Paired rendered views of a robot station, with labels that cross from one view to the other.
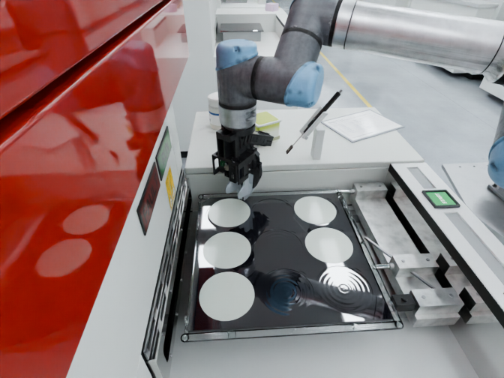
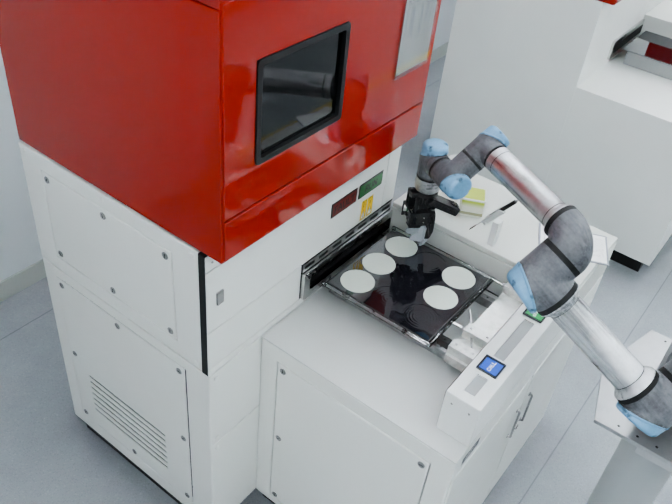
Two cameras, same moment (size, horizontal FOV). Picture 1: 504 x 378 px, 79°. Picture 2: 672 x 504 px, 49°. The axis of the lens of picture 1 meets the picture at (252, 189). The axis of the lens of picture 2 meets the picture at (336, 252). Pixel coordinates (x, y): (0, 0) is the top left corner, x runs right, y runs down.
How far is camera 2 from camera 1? 160 cm
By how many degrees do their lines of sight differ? 29
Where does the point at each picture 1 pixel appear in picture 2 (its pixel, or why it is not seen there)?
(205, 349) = (331, 304)
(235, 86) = (423, 167)
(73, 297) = (298, 205)
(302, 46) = (462, 163)
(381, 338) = (425, 360)
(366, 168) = not seen: hidden behind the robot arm
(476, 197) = not seen: hidden behind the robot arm
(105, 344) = (294, 239)
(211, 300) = (347, 278)
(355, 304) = (417, 324)
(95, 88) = (325, 165)
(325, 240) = (441, 294)
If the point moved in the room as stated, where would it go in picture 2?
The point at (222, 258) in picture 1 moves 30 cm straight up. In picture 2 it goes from (371, 265) to (385, 181)
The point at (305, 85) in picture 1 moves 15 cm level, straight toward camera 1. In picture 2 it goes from (448, 185) to (407, 202)
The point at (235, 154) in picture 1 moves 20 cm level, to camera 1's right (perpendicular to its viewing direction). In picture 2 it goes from (414, 207) to (472, 238)
